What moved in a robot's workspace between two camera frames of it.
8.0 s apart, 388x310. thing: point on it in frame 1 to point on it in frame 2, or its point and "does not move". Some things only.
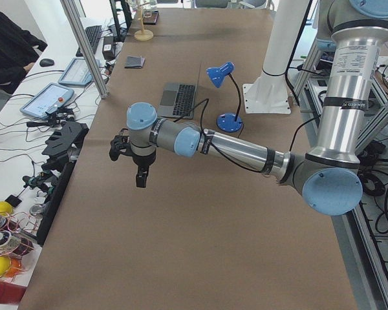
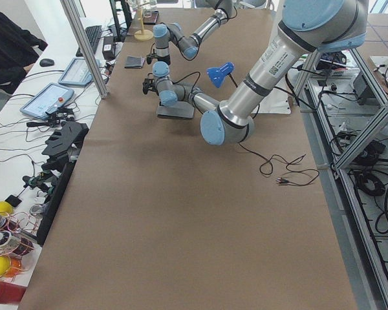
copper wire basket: (10, 240) does not move
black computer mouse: (46, 62) does not move
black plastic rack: (62, 148) does not move
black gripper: (120, 144) to (150, 84)
